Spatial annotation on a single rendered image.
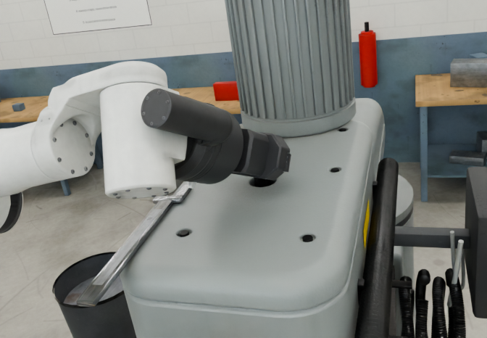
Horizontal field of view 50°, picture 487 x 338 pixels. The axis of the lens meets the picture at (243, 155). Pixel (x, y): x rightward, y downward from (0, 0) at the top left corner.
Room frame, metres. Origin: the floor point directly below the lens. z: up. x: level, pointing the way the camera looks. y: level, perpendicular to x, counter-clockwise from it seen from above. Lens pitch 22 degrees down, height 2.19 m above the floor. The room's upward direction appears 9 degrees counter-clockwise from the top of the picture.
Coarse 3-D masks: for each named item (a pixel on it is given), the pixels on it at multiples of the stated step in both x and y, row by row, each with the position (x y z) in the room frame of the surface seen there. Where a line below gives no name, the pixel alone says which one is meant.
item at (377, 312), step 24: (384, 168) 0.78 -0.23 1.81; (384, 192) 0.70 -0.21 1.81; (384, 216) 0.63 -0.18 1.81; (384, 240) 0.58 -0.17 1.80; (384, 264) 0.53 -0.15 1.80; (360, 288) 0.49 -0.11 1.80; (384, 288) 0.48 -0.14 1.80; (360, 312) 0.45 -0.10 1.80; (384, 312) 0.45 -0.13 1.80; (360, 336) 0.41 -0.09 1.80; (384, 336) 0.42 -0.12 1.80
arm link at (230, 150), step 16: (240, 128) 0.54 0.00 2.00; (224, 144) 0.50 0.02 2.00; (240, 144) 0.53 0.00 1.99; (256, 144) 0.55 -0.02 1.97; (272, 144) 0.57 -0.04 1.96; (224, 160) 0.51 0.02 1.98; (240, 160) 0.54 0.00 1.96; (256, 160) 0.55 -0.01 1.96; (272, 160) 0.56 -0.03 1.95; (288, 160) 0.57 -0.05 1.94; (208, 176) 0.50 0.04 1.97; (224, 176) 0.52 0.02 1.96; (256, 176) 0.56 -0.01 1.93; (272, 176) 0.56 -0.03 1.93
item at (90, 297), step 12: (180, 192) 0.62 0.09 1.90; (156, 204) 0.60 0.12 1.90; (168, 204) 0.59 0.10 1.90; (156, 216) 0.56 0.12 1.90; (144, 228) 0.53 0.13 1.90; (132, 240) 0.51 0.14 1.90; (144, 240) 0.52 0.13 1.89; (120, 252) 0.49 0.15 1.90; (132, 252) 0.49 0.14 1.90; (108, 264) 0.47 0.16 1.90; (120, 264) 0.47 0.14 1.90; (96, 276) 0.45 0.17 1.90; (108, 276) 0.45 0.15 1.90; (96, 288) 0.43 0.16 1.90; (108, 288) 0.44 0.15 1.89; (84, 300) 0.41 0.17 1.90; (96, 300) 0.41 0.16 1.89
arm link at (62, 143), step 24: (96, 72) 0.48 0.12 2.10; (120, 72) 0.47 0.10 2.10; (144, 72) 0.47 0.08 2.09; (72, 96) 0.48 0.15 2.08; (96, 96) 0.49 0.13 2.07; (48, 120) 0.48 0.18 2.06; (72, 120) 0.51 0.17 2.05; (96, 120) 0.52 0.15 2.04; (48, 144) 0.47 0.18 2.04; (72, 144) 0.50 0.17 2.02; (48, 168) 0.47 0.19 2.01; (72, 168) 0.48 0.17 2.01
